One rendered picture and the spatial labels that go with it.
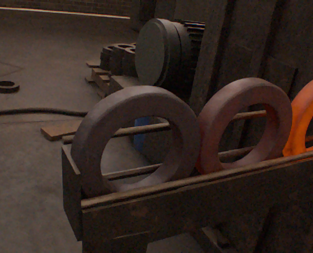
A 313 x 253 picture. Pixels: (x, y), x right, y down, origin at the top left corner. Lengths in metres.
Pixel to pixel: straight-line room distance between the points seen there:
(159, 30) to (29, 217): 1.07
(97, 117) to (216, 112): 0.18
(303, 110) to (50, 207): 1.10
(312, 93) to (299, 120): 0.05
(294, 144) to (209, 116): 0.20
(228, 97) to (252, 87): 0.04
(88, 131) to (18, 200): 1.12
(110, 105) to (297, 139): 0.36
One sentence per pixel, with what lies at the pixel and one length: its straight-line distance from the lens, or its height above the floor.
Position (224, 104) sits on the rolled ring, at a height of 0.75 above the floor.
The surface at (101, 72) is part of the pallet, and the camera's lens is 2.79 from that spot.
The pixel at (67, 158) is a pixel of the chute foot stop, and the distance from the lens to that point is 0.48.
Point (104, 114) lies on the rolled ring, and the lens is 0.45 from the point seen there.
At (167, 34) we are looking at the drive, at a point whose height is 0.63.
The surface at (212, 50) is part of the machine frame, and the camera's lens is 1.32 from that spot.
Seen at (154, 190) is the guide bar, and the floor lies 0.63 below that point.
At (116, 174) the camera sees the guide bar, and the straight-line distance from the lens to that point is 0.55.
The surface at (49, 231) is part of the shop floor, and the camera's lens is 1.40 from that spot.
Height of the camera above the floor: 0.91
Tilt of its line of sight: 23 degrees down
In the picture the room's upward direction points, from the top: 10 degrees clockwise
